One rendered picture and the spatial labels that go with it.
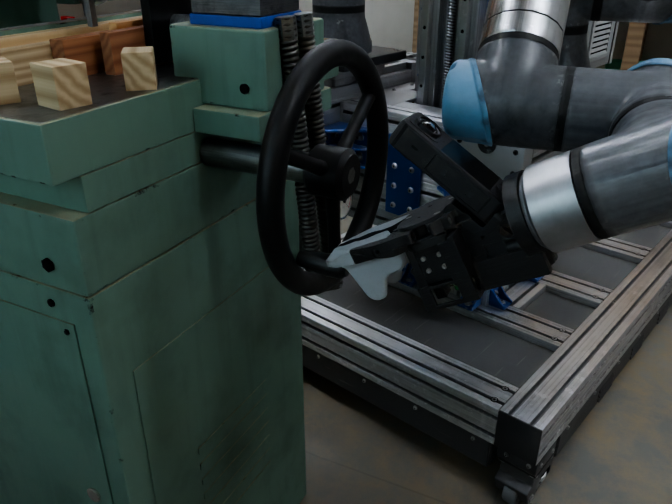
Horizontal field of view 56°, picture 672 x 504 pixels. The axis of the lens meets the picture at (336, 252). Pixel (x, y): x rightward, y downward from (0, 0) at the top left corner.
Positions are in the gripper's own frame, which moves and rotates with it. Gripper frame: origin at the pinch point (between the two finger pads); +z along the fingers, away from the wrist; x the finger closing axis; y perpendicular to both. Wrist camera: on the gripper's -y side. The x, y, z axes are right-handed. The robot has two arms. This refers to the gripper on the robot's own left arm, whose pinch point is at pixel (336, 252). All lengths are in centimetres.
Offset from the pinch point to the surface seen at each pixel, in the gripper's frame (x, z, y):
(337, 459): 45, 57, 56
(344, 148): 11.0, 0.4, -8.4
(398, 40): 338, 124, -37
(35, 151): -12.5, 16.8, -21.2
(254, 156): 9.4, 11.1, -12.0
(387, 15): 338, 124, -54
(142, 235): -2.1, 21.7, -9.6
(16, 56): -1.7, 26.1, -33.3
